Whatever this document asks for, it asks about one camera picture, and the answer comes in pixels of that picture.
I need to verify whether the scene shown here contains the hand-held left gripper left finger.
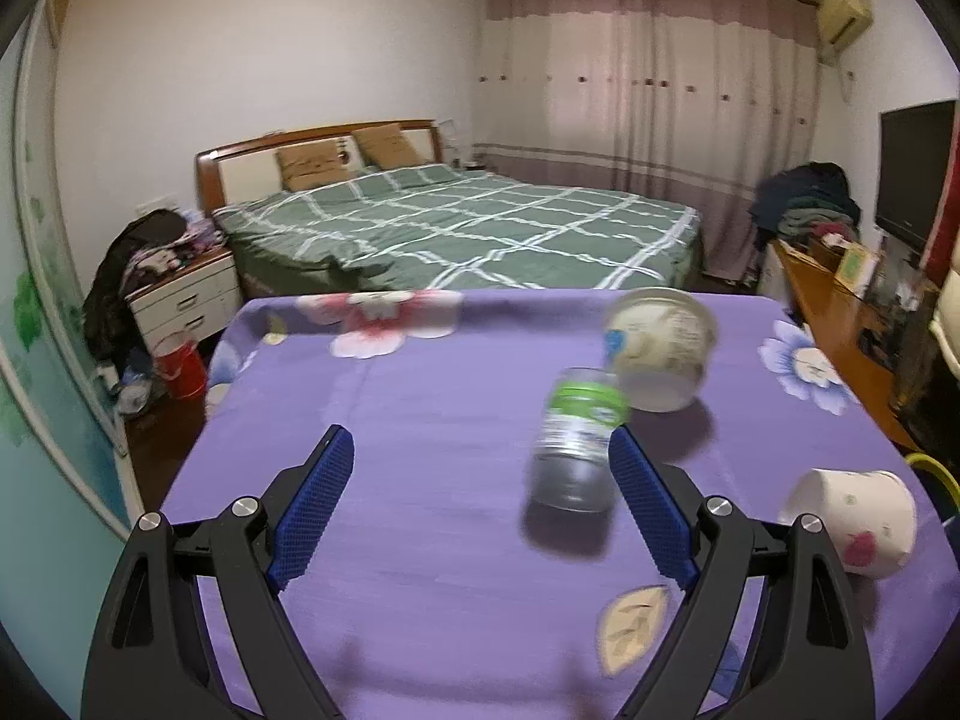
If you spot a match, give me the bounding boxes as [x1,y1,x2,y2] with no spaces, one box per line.
[81,424,356,720]

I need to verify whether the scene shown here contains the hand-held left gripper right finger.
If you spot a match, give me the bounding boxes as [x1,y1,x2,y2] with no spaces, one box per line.
[607,426,877,720]

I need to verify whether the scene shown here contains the clear plastic bottle green label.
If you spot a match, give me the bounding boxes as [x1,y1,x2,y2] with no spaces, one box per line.
[529,367,631,515]

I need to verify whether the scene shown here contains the purple floral blanket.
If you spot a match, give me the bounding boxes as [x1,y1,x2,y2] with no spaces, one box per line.
[161,289,960,720]

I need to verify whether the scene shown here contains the paper noodle bowl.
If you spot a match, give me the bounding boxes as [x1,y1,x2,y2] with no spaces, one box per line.
[604,286,719,413]

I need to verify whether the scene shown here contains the red bucket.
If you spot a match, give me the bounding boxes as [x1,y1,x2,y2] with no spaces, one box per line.
[152,330,209,401]

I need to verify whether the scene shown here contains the white paper cup red print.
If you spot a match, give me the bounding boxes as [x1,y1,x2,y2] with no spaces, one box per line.
[778,469,917,581]

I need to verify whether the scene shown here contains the crumpled plastic bags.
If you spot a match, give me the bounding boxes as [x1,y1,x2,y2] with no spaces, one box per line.
[112,367,155,417]

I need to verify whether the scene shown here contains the white wooden nightstand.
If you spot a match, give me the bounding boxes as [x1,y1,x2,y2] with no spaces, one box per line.
[124,247,245,350]

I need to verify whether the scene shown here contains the wooden cabinet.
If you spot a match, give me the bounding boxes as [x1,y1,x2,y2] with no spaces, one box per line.
[757,238,938,451]

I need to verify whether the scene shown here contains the bin with yellow rim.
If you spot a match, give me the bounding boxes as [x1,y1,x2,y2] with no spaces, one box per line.
[904,454,960,526]

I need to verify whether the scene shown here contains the pile of dark clothes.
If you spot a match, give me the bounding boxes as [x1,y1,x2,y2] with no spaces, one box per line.
[81,208,226,361]

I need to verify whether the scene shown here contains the bed with green plaid cover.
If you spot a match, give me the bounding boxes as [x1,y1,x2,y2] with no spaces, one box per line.
[195,118,706,297]

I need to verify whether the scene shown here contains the painted sliding wardrobe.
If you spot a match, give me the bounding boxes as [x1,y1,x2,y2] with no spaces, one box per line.
[0,7,143,616]

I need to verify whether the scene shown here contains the brown pillow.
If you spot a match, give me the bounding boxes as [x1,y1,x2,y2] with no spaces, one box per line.
[275,141,352,192]
[351,124,425,170]

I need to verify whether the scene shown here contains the heap of folded clothes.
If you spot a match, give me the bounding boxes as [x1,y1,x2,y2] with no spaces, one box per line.
[750,163,862,248]

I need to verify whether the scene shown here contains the pink window curtain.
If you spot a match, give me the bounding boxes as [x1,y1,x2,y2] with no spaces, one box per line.
[480,0,818,282]

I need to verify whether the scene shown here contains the black television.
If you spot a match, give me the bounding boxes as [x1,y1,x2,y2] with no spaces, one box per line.
[874,100,960,256]

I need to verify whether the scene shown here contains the small picture frame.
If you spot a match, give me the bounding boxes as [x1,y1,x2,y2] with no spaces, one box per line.
[834,244,880,295]

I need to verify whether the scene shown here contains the wall air conditioner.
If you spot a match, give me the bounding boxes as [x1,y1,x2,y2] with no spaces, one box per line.
[816,0,875,65]

